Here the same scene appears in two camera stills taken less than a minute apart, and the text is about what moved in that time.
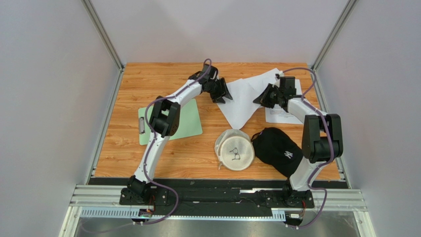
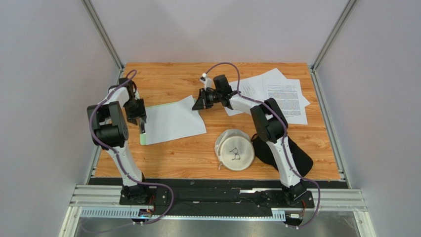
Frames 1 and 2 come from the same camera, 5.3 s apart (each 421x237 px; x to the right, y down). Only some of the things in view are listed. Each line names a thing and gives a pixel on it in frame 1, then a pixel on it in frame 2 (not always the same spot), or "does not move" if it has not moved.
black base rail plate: [288, 198] does not move
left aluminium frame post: [103, 33] does not move
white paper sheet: [244, 101] to [173, 121]
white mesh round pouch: [234, 149] does not move
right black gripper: [269, 95] to [205, 98]
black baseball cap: [273, 147] does not move
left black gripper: [222, 90] to [132, 117]
